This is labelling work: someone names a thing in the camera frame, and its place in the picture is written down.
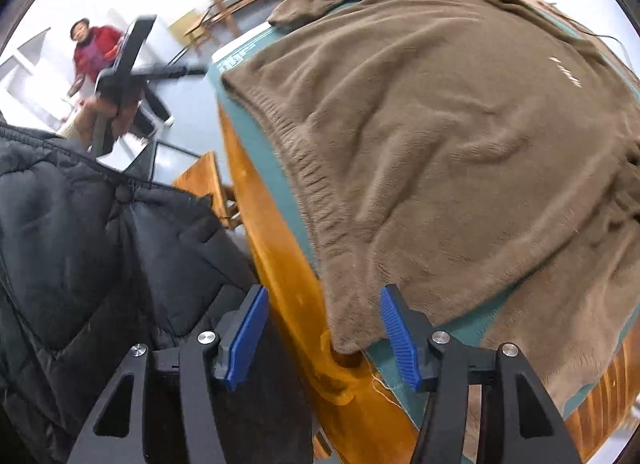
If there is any small wooden stool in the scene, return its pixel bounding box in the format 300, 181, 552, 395
172, 151, 242, 231

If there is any green table mat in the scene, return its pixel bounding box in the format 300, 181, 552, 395
207, 0, 640, 430

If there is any person's left hand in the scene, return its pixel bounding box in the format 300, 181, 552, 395
75, 92, 145, 145

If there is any black padded jacket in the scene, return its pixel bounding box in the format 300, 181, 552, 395
0, 124, 316, 464

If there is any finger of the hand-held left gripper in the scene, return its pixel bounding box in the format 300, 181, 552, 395
134, 62, 207, 80

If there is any brown fleece sweater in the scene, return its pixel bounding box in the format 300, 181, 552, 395
220, 0, 640, 410

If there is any round wooden table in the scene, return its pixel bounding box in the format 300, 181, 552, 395
217, 108, 640, 464

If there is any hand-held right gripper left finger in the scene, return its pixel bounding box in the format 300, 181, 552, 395
67, 285, 271, 464

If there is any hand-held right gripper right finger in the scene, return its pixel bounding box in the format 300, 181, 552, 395
378, 284, 583, 464

